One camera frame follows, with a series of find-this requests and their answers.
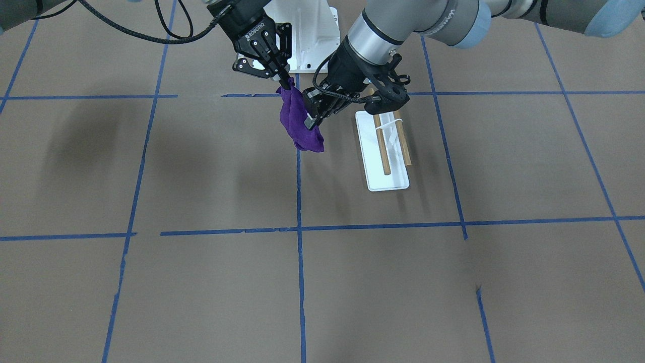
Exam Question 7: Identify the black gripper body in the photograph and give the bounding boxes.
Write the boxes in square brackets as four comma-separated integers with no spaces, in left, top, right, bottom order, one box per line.
[302,38,396,109]
[207,1,292,79]

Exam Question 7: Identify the purple microfiber towel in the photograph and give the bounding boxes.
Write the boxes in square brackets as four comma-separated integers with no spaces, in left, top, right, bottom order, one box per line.
[276,77,325,153]

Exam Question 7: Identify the short wooden rack rod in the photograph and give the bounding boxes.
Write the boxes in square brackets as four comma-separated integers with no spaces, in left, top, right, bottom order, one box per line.
[373,114,392,175]

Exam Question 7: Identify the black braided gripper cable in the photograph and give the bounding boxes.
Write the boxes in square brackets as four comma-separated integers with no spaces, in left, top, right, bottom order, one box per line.
[30,0,237,45]

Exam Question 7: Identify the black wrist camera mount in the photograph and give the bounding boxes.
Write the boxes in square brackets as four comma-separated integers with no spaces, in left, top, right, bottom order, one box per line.
[363,53,411,115]

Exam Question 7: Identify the long wooden rack rod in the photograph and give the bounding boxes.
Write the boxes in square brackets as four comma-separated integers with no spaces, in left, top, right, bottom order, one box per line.
[393,111,412,167]

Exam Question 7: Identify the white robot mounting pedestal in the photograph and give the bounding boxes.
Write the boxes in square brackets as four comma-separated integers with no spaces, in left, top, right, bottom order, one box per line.
[264,1,341,76]

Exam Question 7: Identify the white towel rack base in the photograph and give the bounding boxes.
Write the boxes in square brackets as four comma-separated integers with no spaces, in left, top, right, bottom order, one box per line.
[355,111,412,192]

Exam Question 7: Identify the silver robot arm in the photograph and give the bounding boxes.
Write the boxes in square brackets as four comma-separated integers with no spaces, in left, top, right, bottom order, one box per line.
[207,1,643,130]

